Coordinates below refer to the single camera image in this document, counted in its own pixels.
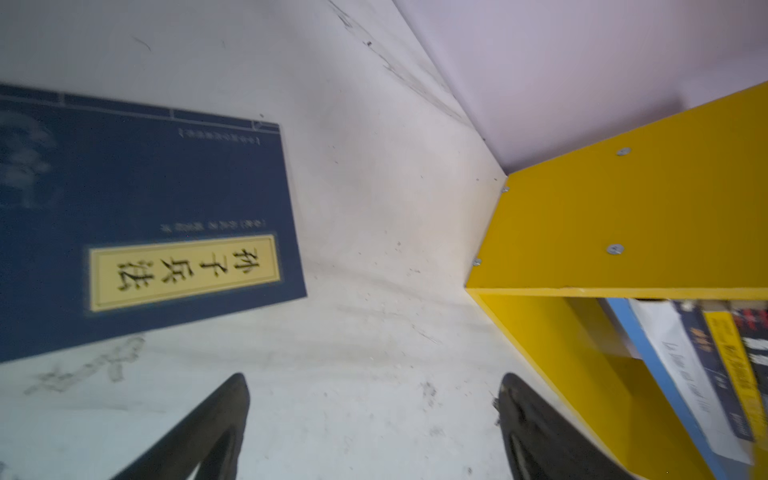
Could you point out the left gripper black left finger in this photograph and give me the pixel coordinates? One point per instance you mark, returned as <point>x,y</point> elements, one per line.
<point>206,444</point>

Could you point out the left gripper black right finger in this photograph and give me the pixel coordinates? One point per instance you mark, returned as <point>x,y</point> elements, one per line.
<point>541,444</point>

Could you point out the white portfolio book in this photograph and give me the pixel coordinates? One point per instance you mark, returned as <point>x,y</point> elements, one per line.
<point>671,357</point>

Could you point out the dark purple portrait book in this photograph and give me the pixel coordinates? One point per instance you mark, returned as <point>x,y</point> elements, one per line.
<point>699,334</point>

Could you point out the yellow cartoon cover book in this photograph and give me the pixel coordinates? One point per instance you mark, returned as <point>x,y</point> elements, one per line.
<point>724,331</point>

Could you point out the navy book yellow label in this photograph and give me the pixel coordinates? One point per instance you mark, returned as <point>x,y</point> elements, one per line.
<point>119,218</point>

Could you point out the black wolf cover book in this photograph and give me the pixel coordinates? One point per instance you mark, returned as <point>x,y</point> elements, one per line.
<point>750,318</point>

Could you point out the yellow bookshelf pink blue shelves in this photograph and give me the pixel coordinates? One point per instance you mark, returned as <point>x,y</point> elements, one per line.
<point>674,210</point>

